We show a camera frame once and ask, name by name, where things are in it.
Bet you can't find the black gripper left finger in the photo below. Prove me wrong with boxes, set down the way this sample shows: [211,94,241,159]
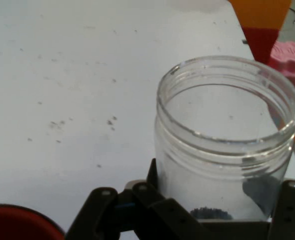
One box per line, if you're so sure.
[64,157,213,240]

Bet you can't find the red bowl black rim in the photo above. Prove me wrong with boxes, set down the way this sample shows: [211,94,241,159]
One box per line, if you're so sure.
[0,203,66,240]

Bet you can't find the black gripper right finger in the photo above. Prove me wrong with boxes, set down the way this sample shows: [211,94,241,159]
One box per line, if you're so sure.
[267,178,295,240]

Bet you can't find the pink foam block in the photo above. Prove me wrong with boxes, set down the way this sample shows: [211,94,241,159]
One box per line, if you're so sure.
[268,41,295,112]

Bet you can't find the clear plastic jar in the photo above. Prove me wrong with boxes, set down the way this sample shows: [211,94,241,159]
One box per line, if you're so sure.
[154,55,295,223]

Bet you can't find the black seeds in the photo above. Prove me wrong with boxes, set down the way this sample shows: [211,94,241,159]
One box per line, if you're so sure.
[189,206,233,221]

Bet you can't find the large orange foam block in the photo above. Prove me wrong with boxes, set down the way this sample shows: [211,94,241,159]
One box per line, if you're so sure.
[227,0,294,31]

